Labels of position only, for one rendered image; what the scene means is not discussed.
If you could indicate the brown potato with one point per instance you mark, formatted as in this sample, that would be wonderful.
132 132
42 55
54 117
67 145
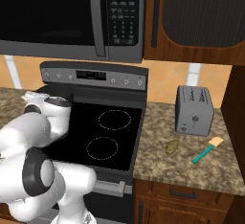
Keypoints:
172 146

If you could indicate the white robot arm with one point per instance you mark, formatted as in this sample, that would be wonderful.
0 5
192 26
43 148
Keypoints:
25 132

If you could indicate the grey toaster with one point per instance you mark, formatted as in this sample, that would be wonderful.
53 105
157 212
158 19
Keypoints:
193 113

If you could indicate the brown drawer front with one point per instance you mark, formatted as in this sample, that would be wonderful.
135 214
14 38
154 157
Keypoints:
204 194

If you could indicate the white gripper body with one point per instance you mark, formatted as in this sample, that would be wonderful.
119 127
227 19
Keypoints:
33 96

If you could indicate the brown base cupboard door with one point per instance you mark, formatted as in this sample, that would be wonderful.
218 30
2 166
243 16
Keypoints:
178 213

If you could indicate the black steel stove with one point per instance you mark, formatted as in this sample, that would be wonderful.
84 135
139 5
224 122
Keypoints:
108 129

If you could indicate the brown wall cupboard door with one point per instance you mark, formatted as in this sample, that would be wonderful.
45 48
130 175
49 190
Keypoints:
197 14

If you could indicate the dark brown tall cupboard panel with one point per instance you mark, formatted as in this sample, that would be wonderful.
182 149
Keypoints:
234 119

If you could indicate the black steel microwave oven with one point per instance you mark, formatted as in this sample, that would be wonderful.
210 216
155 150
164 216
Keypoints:
48 14

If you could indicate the grey stove knob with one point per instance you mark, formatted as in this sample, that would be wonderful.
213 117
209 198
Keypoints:
126 81
70 77
58 76
47 74
112 80
139 83

